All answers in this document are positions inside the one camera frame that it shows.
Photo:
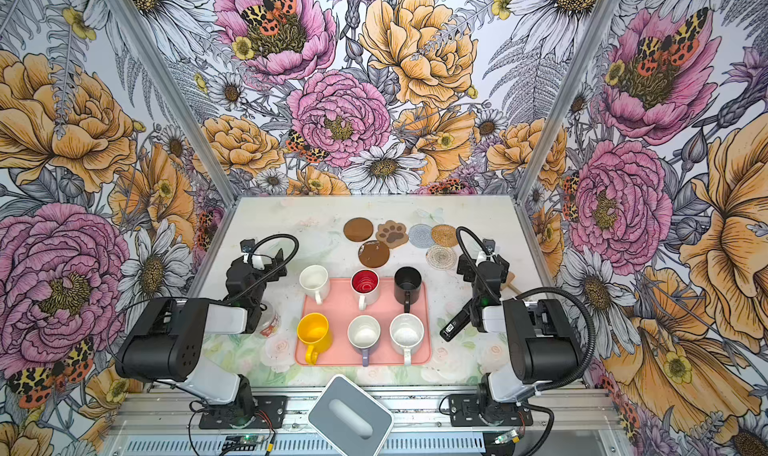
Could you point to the grey woven round coaster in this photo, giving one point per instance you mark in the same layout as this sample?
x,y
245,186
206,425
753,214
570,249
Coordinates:
x,y
420,236

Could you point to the white mug off tray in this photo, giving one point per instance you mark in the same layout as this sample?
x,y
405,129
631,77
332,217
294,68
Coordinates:
x,y
315,282

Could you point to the purple handled white mug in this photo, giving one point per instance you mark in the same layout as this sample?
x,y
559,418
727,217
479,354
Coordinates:
x,y
364,334

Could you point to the pink tray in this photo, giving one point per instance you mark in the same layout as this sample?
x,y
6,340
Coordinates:
x,y
341,307

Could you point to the rattan woven round coaster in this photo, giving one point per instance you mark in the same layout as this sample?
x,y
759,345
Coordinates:
x,y
444,235

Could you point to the red inside white mug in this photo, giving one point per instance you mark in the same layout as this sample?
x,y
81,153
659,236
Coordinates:
x,y
365,285

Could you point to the dark brown round coaster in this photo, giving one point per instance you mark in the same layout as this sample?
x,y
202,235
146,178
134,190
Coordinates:
x,y
358,229

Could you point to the multicolour woven round coaster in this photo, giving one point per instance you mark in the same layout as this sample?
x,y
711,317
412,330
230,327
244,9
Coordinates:
x,y
442,258

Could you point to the white mug on tray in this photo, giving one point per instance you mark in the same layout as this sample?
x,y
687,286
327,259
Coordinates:
x,y
406,335

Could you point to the glossy brown round coaster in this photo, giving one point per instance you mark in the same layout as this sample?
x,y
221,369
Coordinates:
x,y
373,254

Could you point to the right small circuit board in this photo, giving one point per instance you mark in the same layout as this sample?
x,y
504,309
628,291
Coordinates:
x,y
509,437

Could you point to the grey white box device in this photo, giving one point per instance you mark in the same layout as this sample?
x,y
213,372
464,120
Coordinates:
x,y
349,419

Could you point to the yellow mug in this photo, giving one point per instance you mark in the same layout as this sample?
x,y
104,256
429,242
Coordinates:
x,y
314,332

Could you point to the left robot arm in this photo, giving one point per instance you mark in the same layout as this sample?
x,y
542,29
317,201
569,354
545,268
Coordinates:
x,y
165,343

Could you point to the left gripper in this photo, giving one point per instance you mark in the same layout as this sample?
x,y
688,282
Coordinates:
x,y
274,267

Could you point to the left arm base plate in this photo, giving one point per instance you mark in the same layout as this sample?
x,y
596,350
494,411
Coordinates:
x,y
269,413

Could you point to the wooden mallet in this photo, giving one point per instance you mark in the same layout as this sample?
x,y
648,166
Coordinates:
x,y
509,284

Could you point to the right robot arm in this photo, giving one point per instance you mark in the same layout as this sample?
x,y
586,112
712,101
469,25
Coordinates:
x,y
550,335

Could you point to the paw shaped cork coaster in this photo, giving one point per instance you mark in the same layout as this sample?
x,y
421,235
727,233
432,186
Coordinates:
x,y
392,234

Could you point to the glass jar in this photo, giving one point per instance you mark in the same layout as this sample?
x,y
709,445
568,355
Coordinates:
x,y
269,320

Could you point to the green circuit board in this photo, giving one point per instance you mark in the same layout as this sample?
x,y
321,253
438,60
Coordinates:
x,y
240,443

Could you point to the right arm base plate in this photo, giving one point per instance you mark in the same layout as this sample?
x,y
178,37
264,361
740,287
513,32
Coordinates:
x,y
467,410

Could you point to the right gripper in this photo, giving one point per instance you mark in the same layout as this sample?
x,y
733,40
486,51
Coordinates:
x,y
480,270

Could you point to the black mug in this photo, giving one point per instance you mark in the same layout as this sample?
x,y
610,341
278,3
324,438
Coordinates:
x,y
407,287

